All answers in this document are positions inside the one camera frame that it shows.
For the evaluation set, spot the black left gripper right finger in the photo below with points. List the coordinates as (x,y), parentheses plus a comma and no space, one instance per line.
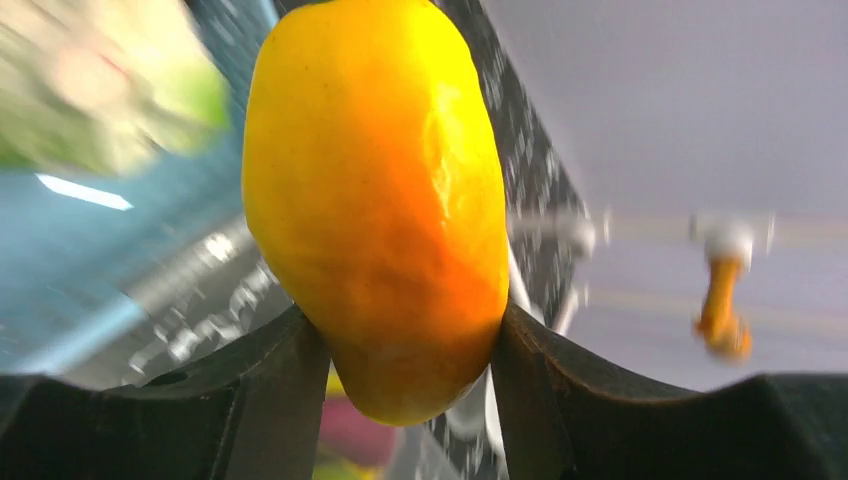
(567,413)

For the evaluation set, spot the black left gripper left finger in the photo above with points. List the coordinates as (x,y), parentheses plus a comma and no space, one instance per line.
(250,410)

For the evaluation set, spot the yellow orange mango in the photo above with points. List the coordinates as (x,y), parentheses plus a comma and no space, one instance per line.
(373,188)

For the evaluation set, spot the clear zip top bag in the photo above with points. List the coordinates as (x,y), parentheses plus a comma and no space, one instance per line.
(463,443)

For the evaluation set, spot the blue plastic basket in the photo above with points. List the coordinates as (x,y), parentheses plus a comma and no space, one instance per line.
(77,252)

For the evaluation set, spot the green white cabbage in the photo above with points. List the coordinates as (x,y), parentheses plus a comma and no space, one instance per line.
(105,87)

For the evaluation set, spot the white pvc pipe frame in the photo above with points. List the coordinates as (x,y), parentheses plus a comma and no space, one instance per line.
(722,237)

